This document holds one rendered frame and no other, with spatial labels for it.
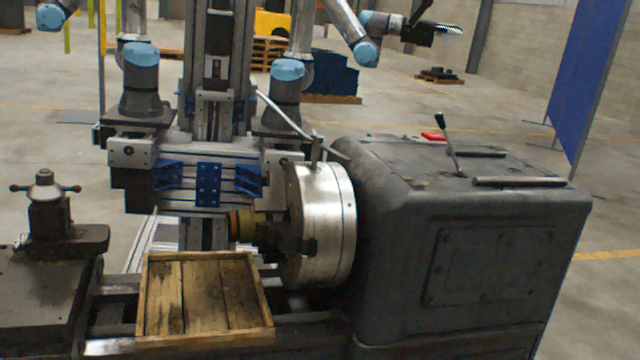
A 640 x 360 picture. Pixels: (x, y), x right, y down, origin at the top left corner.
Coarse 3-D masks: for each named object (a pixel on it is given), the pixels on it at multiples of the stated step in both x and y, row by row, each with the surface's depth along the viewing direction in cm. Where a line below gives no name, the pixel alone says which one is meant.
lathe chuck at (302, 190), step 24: (288, 168) 115; (288, 192) 115; (312, 192) 104; (336, 192) 106; (288, 216) 121; (312, 216) 102; (336, 216) 104; (336, 240) 104; (288, 264) 113; (312, 264) 104; (336, 264) 106; (288, 288) 113
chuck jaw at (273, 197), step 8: (272, 176) 116; (280, 176) 117; (272, 184) 116; (280, 184) 117; (264, 192) 115; (272, 192) 115; (280, 192) 116; (256, 200) 114; (264, 200) 114; (272, 200) 115; (280, 200) 115; (256, 208) 113; (264, 208) 114; (272, 208) 114; (280, 208) 115; (288, 208) 115
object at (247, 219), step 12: (228, 216) 109; (240, 216) 109; (252, 216) 110; (264, 216) 112; (228, 228) 108; (240, 228) 109; (252, 228) 109; (228, 240) 110; (240, 240) 110; (252, 240) 111
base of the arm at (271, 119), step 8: (280, 104) 164; (288, 104) 164; (296, 104) 166; (264, 112) 169; (272, 112) 166; (288, 112) 165; (296, 112) 168; (264, 120) 167; (272, 120) 166; (280, 120) 165; (296, 120) 169; (272, 128) 166; (280, 128) 165; (288, 128) 166
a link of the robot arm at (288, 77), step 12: (276, 60) 165; (288, 60) 167; (276, 72) 161; (288, 72) 160; (300, 72) 163; (276, 84) 162; (288, 84) 162; (300, 84) 165; (276, 96) 164; (288, 96) 163
